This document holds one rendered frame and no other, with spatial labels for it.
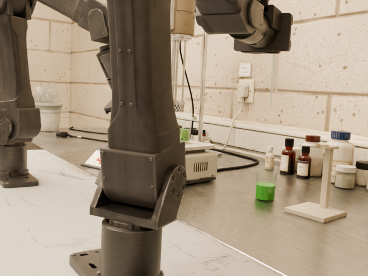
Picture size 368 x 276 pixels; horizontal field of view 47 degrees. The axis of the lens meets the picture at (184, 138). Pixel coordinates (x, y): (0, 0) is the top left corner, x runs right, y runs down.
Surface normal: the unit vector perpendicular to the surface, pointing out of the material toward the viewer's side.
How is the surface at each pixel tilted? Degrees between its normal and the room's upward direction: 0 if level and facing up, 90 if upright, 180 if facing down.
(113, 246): 90
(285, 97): 90
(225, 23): 154
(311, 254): 0
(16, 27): 82
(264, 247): 0
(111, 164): 98
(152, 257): 90
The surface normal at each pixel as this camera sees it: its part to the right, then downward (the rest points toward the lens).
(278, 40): -0.46, 0.05
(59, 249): 0.05, -0.99
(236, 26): -0.25, 0.92
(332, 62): -0.84, 0.01
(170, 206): 0.88, 0.10
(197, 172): 0.69, 0.11
